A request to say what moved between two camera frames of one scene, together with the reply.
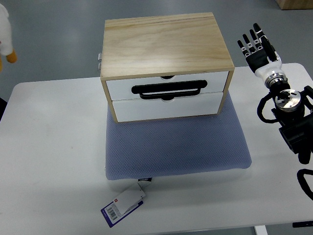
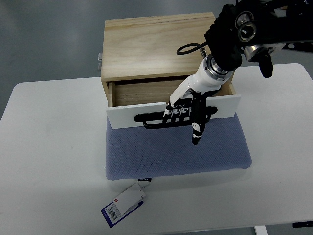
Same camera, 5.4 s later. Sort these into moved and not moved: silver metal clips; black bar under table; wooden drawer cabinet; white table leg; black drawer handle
Moved: black drawer handle
Not moved: black bar under table; white table leg; wooden drawer cabinet; silver metal clips
